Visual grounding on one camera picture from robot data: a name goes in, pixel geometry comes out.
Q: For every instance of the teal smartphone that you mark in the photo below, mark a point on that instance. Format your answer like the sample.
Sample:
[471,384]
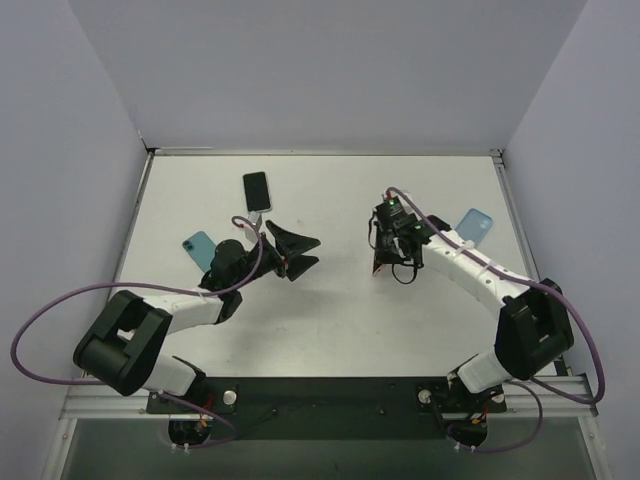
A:
[201,249]

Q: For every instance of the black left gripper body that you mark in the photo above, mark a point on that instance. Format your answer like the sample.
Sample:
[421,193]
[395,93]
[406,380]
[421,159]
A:
[279,253]

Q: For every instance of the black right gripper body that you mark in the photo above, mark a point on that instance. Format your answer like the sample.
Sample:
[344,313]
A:
[382,248]

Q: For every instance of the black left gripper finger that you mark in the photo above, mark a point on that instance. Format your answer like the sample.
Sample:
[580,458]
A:
[300,265]
[289,244]

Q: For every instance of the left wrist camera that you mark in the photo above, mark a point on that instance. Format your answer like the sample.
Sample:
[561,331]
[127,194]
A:
[254,220]

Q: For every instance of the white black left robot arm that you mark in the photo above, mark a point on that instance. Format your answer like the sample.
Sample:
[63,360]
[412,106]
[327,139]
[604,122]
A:
[123,347]

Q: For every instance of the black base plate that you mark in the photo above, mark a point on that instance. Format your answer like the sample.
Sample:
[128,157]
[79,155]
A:
[403,408]

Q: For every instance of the light blue phone case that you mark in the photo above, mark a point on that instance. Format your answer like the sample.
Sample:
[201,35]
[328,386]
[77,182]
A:
[474,226]

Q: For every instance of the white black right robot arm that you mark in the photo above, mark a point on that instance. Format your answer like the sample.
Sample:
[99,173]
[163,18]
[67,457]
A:
[533,326]

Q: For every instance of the phone in grey case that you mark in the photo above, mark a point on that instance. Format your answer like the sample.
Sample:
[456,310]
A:
[257,192]

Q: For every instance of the phone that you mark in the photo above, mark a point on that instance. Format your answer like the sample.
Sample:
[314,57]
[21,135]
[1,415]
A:
[257,192]
[378,263]

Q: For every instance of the aluminium front rail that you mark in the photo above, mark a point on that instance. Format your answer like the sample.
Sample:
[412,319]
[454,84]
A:
[85,402]

